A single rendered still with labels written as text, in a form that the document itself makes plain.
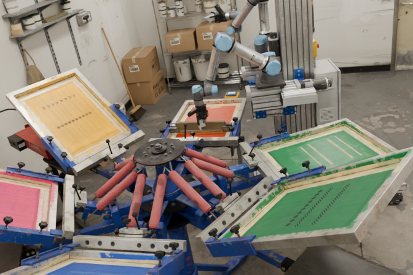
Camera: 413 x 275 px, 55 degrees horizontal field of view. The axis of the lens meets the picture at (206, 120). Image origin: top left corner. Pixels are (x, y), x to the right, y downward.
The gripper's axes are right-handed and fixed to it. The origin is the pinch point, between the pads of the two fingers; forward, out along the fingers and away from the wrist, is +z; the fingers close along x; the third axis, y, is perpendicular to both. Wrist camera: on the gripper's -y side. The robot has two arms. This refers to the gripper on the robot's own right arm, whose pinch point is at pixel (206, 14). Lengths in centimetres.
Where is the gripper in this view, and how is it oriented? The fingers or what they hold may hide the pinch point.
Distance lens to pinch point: 395.0
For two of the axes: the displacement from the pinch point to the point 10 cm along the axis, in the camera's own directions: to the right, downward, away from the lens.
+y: 2.0, 8.2, 5.3
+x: 4.1, -5.7, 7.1
